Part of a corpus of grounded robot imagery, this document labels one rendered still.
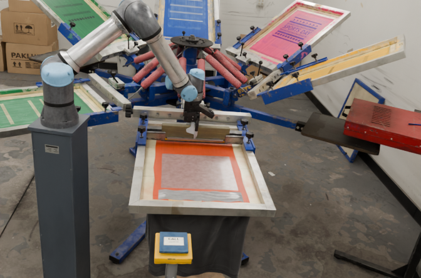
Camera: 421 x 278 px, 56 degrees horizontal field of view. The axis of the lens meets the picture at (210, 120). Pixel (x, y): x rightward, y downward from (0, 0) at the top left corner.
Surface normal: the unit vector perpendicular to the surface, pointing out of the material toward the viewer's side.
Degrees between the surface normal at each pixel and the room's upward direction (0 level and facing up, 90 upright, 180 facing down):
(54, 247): 90
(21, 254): 0
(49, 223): 90
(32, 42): 92
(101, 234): 0
